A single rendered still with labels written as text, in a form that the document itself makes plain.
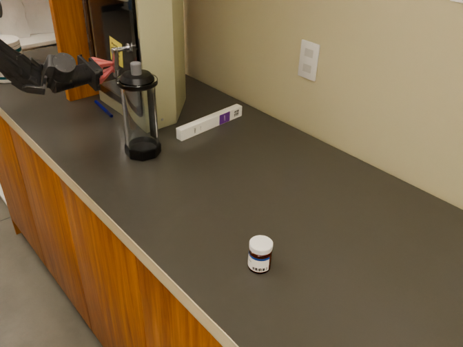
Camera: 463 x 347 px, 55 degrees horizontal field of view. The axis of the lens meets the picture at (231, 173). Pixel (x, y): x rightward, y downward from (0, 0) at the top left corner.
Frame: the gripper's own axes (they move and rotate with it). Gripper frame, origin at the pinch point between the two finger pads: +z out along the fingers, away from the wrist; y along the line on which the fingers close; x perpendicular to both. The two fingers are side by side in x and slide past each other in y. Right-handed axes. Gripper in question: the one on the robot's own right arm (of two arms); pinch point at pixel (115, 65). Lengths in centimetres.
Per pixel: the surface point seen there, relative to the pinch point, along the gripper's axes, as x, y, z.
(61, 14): -1.8, 30.7, -1.1
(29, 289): 122, 21, -35
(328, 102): 1, -45, 47
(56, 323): 116, -5, -34
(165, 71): 0.7, -8.2, 12.1
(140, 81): -7.7, -19.8, -4.1
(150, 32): -11.3, -5.2, 8.4
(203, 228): 7, -59, -12
